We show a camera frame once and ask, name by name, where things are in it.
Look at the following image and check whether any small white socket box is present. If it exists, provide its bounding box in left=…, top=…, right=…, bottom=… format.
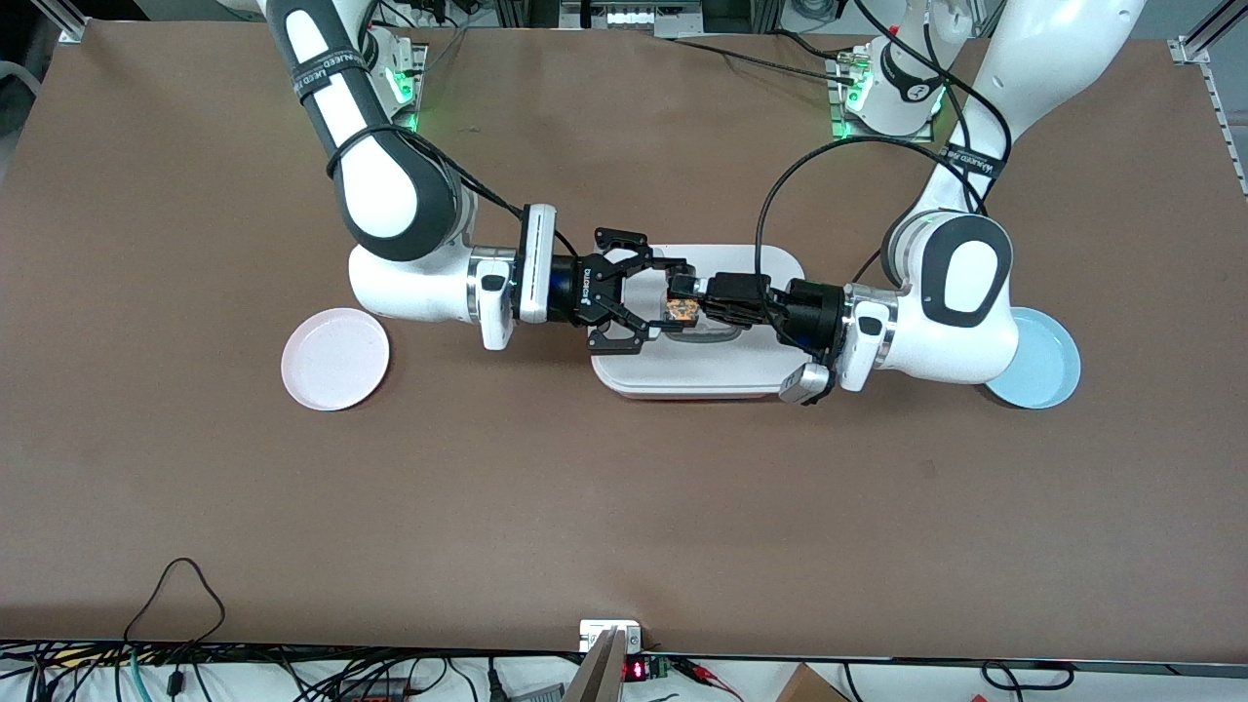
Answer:
left=579, top=620, right=643, bottom=652

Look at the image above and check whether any brown cardboard box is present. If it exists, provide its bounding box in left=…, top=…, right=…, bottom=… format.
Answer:
left=775, top=663, right=849, bottom=702

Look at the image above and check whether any silver device with lights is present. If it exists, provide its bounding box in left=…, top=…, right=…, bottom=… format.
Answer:
left=561, top=0, right=705, bottom=32

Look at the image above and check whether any light blue round plate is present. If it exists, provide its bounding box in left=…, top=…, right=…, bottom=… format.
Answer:
left=985, top=307, right=1081, bottom=410

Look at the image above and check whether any pink round plate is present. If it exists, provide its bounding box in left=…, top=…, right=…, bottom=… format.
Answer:
left=281, top=308, right=391, bottom=411

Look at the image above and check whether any aluminium profile bar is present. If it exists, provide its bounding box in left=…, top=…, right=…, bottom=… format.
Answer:
left=564, top=627, right=630, bottom=702

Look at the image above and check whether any red test lead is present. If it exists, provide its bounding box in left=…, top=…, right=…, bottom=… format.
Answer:
left=673, top=655, right=747, bottom=701

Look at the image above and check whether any white lunch box grey handle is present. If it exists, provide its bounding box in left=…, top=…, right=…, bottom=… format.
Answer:
left=590, top=244, right=814, bottom=401

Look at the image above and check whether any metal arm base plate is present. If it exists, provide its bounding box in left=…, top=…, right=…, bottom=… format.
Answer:
left=380, top=44, right=428, bottom=135
left=829, top=54, right=935, bottom=144

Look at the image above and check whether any black cable lying on table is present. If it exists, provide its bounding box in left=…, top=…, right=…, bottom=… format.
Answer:
left=655, top=35, right=864, bottom=87

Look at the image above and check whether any aluminium table edge rail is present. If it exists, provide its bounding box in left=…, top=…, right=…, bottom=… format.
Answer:
left=1168, top=0, right=1248, bottom=201
left=29, top=0, right=91, bottom=45

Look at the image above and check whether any thin black looped cable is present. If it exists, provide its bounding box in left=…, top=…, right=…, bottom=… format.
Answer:
left=124, top=558, right=227, bottom=644

